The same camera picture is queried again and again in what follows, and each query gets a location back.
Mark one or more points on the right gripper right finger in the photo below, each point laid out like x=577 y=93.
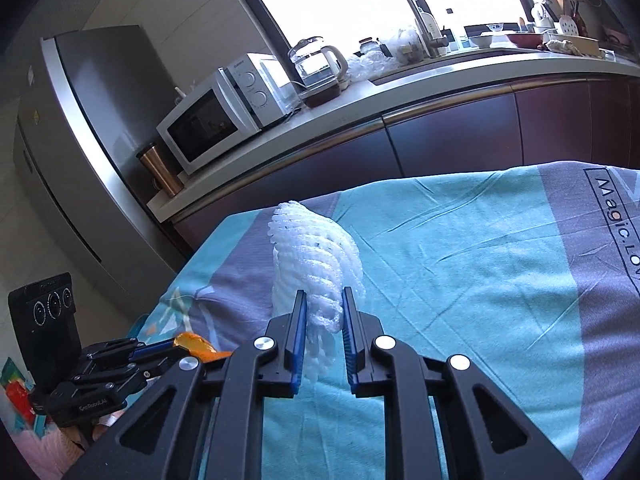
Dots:
x=365 y=376

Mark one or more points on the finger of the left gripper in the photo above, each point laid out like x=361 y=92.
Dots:
x=152 y=351
x=157 y=367

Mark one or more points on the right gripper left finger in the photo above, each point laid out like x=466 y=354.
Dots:
x=284 y=373

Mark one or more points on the orange plastic wrapper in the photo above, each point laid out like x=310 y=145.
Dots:
x=199 y=347

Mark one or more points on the white foam fruit net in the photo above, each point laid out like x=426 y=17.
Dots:
x=312 y=253

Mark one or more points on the chrome kitchen faucet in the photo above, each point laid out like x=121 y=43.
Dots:
x=433 y=43

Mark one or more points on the red bag on floor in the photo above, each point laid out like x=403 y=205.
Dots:
x=17 y=413

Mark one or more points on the copper travel mug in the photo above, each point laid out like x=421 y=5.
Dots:
x=153 y=159

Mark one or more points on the teal grey patterned tablecloth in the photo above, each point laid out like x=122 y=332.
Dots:
x=531 y=272

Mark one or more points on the silver refrigerator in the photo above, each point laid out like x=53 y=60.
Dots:
x=90 y=104

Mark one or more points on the glass electric kettle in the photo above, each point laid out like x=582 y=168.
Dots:
x=317 y=62

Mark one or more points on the white microwave oven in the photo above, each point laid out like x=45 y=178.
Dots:
x=235 y=103

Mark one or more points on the clear plastic bag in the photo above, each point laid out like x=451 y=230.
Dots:
x=370 y=65

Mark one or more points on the dark brown base cabinets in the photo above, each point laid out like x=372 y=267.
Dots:
x=545 y=120

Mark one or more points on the red bowl by sink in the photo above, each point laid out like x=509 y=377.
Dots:
x=525 y=40

